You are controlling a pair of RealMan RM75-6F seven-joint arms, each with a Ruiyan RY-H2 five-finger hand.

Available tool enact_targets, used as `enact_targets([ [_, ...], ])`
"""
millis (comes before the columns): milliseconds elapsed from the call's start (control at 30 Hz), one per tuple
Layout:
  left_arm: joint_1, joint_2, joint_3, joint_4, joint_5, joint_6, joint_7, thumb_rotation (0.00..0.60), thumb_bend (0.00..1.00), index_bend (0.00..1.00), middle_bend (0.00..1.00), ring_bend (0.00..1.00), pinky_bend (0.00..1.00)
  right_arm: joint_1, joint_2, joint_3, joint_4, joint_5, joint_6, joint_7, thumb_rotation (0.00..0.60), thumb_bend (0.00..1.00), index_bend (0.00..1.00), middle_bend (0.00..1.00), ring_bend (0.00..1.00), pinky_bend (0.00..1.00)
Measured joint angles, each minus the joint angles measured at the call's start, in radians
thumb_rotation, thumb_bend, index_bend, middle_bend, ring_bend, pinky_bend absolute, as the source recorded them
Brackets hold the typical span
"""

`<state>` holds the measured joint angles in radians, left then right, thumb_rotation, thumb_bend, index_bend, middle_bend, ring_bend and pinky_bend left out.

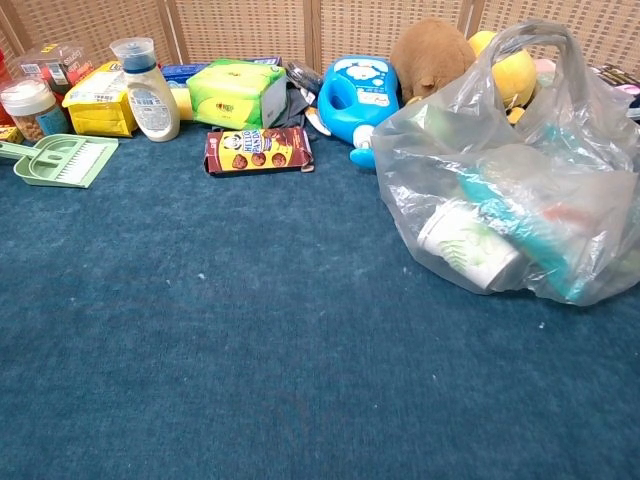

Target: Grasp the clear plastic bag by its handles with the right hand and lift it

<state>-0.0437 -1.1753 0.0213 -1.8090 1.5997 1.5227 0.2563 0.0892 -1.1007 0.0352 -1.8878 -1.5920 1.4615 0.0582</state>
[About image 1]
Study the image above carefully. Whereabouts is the clear plastic bag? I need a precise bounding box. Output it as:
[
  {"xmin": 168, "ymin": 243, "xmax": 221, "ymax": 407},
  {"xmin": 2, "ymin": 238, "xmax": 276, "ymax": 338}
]
[{"xmin": 370, "ymin": 19, "xmax": 640, "ymax": 307}]

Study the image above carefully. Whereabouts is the Hello Panda biscuit box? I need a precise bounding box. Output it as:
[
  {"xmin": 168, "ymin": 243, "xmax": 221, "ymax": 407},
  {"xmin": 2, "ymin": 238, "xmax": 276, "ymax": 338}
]
[{"xmin": 203, "ymin": 125, "xmax": 316, "ymax": 178}]

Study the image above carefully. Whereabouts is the blue felt table cover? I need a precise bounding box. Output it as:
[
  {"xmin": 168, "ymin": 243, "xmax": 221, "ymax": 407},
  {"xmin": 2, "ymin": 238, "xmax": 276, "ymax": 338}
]
[{"xmin": 0, "ymin": 118, "xmax": 640, "ymax": 480}]

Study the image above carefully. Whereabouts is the white orange tube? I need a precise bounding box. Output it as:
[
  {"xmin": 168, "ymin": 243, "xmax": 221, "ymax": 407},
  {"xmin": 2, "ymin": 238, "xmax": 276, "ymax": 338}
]
[{"xmin": 304, "ymin": 106, "xmax": 333, "ymax": 138}]

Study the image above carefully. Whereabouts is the dark grey cloth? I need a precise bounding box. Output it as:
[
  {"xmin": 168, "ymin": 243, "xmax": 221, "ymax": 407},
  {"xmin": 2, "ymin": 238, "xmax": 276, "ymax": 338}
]
[{"xmin": 271, "ymin": 82, "xmax": 322, "ymax": 130}]

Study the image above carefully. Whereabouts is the white paper cup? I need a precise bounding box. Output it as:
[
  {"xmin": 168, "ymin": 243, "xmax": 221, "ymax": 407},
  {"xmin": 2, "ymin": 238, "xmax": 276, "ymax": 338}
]
[{"xmin": 416, "ymin": 198, "xmax": 527, "ymax": 294}]

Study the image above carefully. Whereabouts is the blue cartoon detergent bottle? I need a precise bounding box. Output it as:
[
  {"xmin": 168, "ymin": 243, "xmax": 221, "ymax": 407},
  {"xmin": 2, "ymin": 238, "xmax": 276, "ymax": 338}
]
[{"xmin": 316, "ymin": 55, "xmax": 402, "ymax": 170}]

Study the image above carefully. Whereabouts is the green tissue pack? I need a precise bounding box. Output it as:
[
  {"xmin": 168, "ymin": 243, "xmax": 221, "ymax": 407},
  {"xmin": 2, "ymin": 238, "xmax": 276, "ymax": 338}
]
[{"xmin": 185, "ymin": 58, "xmax": 289, "ymax": 131}]

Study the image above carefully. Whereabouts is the yellow sponge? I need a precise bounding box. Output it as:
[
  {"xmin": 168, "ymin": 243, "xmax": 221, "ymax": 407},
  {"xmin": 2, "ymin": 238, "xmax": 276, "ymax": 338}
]
[{"xmin": 168, "ymin": 86, "xmax": 195, "ymax": 122}]

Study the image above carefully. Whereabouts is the teal packet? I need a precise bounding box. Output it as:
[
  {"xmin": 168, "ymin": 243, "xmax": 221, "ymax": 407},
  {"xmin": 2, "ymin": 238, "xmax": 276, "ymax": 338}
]
[{"xmin": 456, "ymin": 168, "xmax": 592, "ymax": 302}]

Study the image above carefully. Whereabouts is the brown plush toy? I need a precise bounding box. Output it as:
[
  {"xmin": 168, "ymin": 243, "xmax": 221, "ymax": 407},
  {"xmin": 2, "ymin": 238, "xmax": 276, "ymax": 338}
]
[{"xmin": 389, "ymin": 18, "xmax": 477, "ymax": 105}]

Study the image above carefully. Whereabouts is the long blue box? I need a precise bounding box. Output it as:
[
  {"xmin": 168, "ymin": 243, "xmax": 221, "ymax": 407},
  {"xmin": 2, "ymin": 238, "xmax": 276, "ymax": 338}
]
[{"xmin": 160, "ymin": 55, "xmax": 284, "ymax": 87}]

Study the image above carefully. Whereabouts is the white bottle with blue cap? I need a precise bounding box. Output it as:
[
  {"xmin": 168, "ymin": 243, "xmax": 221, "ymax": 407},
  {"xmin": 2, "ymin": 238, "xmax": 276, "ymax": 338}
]
[{"xmin": 109, "ymin": 37, "xmax": 182, "ymax": 144}]

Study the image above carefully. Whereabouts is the woven folding screen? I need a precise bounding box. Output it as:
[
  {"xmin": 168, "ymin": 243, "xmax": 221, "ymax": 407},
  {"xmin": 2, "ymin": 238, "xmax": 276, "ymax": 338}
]
[{"xmin": 0, "ymin": 0, "xmax": 640, "ymax": 81}]

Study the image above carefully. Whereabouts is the yellow plush toy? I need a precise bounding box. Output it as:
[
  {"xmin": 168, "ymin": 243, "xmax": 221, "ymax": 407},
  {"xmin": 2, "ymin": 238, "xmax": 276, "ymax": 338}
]
[{"xmin": 466, "ymin": 30, "xmax": 540, "ymax": 125}]

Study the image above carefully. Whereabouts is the yellow Lipo biscuit pack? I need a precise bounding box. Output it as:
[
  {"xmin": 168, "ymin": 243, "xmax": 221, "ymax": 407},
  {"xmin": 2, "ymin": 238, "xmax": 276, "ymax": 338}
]
[{"xmin": 61, "ymin": 60, "xmax": 139, "ymax": 139}]

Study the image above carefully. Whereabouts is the green dustpan with brush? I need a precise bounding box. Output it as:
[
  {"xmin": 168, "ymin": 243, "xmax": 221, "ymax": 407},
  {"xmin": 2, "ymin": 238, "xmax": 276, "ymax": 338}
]
[{"xmin": 0, "ymin": 133, "xmax": 121, "ymax": 190}]

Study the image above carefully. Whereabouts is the pastel tissue multipack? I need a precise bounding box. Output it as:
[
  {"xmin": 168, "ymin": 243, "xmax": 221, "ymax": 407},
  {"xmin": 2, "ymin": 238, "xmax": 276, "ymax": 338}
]
[{"xmin": 531, "ymin": 58, "xmax": 560, "ymax": 87}]

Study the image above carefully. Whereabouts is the clear plastic food box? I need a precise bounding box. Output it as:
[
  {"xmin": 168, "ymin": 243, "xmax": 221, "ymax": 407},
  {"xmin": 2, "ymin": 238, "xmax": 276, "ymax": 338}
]
[{"xmin": 13, "ymin": 43, "xmax": 97, "ymax": 97}]

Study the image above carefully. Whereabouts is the white-lidded snack jar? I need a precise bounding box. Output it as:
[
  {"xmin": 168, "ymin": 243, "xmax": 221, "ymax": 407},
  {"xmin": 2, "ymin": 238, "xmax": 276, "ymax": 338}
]
[{"xmin": 0, "ymin": 77, "xmax": 70, "ymax": 144}]

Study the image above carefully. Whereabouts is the red lidded canister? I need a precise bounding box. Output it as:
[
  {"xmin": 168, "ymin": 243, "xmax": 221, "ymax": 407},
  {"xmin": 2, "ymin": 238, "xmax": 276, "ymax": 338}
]
[{"xmin": 0, "ymin": 48, "xmax": 12, "ymax": 126}]

